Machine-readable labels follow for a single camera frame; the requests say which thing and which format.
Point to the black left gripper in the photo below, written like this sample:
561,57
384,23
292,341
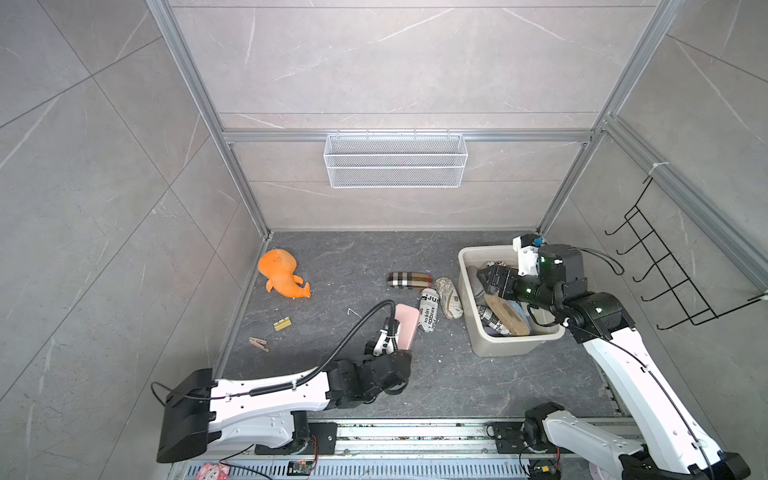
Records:
370,354

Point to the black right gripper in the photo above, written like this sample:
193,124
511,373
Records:
508,274

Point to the grey case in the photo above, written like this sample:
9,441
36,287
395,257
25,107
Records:
476,286

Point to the tan fabric case front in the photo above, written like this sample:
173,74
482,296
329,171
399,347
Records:
506,314

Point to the beige plastic storage bin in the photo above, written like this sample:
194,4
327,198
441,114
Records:
482,344

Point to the newspaper print case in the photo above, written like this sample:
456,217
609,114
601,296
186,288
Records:
428,309

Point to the pink case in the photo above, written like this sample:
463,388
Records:
408,319

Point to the plaid glasses case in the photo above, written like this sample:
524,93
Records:
409,280

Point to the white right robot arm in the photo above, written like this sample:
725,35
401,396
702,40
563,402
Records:
550,277

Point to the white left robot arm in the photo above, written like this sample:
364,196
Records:
270,414

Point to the map print glasses case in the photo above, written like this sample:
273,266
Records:
449,298

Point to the small yellow clip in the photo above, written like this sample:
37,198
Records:
282,324

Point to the wooden clothespin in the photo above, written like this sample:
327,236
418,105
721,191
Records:
259,343

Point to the orange plush toy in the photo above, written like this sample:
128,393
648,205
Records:
279,267

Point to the pink flower toy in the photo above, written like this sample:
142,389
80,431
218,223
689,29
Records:
213,471

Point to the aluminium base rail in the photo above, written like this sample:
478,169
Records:
396,449

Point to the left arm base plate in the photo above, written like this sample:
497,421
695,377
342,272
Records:
320,437

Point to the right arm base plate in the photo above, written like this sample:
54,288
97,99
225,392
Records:
513,437

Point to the black wire hook rack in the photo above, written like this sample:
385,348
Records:
676,282

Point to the white wire mesh basket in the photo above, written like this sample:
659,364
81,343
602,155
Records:
402,160

